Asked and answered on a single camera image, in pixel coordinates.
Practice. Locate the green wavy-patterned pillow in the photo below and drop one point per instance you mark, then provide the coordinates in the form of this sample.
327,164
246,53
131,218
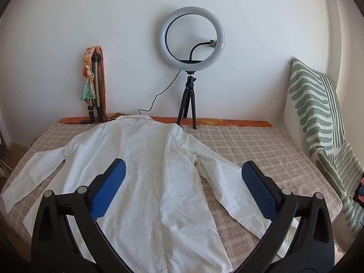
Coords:
310,105

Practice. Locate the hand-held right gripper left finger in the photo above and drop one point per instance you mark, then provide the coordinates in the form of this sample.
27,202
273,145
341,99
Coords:
109,187

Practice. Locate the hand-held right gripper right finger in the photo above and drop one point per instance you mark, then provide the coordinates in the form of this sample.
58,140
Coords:
257,193

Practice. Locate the orange scarf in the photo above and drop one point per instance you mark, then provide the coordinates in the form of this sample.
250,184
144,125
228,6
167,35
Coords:
103,91

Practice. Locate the black gooseneck phone holder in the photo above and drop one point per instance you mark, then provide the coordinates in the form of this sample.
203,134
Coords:
212,43

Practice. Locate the colourful cloth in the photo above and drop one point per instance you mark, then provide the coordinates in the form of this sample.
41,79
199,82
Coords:
360,190

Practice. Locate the checked beige blanket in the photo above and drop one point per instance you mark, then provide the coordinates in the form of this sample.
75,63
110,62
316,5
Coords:
241,145

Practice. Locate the green striped cushion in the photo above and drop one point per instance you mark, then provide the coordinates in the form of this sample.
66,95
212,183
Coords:
344,176

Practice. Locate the folded grey tripod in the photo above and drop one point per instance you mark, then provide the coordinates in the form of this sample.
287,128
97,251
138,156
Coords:
96,85

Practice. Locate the white long-sleeved shirt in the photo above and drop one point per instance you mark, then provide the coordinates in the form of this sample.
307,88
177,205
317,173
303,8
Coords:
159,176

